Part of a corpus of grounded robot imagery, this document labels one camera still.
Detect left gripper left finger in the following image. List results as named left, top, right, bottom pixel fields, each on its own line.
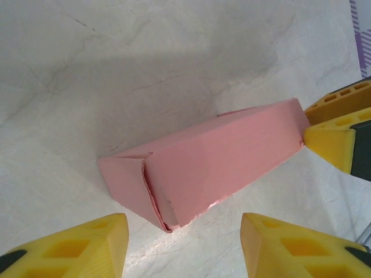
left=0, top=213, right=130, bottom=278

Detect pink paper box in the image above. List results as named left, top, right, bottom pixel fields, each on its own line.
left=97, top=97, right=310, bottom=234

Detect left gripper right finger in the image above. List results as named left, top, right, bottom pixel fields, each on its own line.
left=241, top=213, right=371, bottom=278

